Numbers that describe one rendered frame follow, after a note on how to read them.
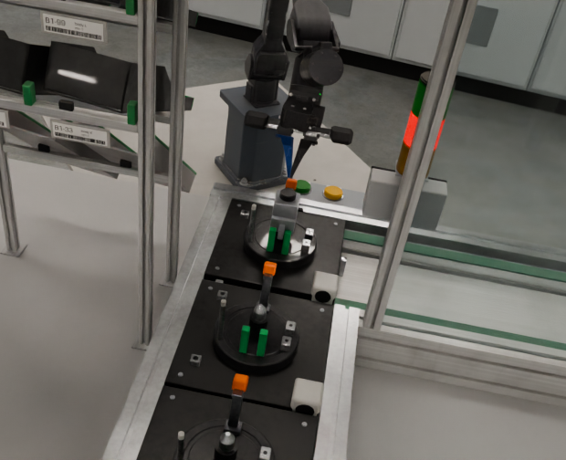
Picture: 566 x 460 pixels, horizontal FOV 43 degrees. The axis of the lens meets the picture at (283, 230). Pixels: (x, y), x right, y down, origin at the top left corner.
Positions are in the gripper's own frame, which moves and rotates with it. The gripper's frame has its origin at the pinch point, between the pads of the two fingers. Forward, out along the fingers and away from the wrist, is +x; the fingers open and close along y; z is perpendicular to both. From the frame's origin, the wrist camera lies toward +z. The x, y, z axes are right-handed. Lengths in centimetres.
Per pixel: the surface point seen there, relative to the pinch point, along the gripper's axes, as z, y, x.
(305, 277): -4.8, 6.0, 21.2
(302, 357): 11.5, 7.9, 31.3
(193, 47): -307, -85, -52
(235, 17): -316, -64, -75
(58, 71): 20.3, -35.2, -6.2
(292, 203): -3.9, 1.2, 8.2
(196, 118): -69, -31, -5
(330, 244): -14.3, 9.6, 15.3
